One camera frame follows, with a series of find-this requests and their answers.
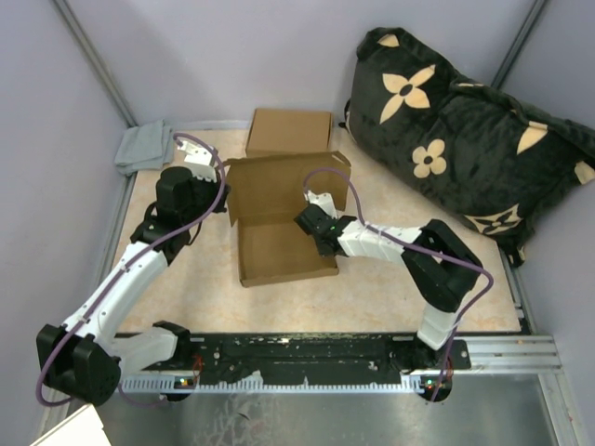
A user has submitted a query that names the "right grey corner post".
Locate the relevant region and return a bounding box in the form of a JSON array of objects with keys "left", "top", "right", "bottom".
[{"left": 491, "top": 0, "right": 549, "bottom": 89}]

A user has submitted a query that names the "grey corner post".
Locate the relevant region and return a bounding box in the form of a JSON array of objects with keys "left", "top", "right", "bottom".
[
  {"left": 49, "top": 0, "right": 139, "bottom": 127},
  {"left": 491, "top": 0, "right": 549, "bottom": 89}
]

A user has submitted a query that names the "brown cardboard box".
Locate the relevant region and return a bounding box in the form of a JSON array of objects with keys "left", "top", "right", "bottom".
[
  {"left": 224, "top": 151, "right": 351, "bottom": 288},
  {"left": 245, "top": 108, "right": 333, "bottom": 158}
]

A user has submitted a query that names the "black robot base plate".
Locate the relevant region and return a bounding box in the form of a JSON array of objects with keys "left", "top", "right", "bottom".
[{"left": 139, "top": 330, "right": 471, "bottom": 403}]

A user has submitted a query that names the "white board corner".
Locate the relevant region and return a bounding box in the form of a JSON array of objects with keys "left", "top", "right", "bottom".
[{"left": 32, "top": 404, "right": 112, "bottom": 446}]

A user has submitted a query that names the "left grey corner post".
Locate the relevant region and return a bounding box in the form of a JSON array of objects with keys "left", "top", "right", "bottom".
[{"left": 49, "top": 0, "right": 139, "bottom": 127}]

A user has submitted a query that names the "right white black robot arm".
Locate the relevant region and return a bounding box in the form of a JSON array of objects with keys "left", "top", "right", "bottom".
[{"left": 294, "top": 203, "right": 483, "bottom": 371}]

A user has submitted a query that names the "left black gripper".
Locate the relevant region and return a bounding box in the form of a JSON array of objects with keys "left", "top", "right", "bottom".
[{"left": 182, "top": 168, "right": 231, "bottom": 226}]

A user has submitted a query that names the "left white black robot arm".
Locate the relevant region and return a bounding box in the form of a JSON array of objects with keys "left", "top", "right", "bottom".
[{"left": 35, "top": 164, "right": 230, "bottom": 407}]

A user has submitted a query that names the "grey folded cloth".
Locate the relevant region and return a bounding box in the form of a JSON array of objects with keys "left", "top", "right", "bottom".
[{"left": 114, "top": 120, "right": 174, "bottom": 176}]

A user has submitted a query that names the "black plush flower cushion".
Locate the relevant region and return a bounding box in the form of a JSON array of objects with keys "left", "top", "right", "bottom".
[{"left": 344, "top": 28, "right": 594, "bottom": 266}]

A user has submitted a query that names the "aluminium rail frame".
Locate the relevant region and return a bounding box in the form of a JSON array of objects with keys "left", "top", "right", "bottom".
[{"left": 39, "top": 336, "right": 585, "bottom": 446}]

